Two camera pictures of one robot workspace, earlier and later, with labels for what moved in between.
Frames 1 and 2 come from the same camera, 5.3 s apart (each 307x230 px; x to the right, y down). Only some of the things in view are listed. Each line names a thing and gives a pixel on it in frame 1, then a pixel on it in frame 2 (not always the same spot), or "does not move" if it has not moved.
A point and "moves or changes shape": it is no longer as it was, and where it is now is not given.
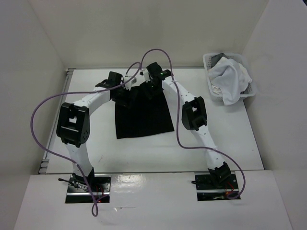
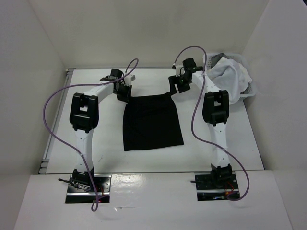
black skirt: (147, 112) moves or changes shape
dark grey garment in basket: (215, 59) does not move
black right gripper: (153, 92) to (173, 80)
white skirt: (230, 78) does not move
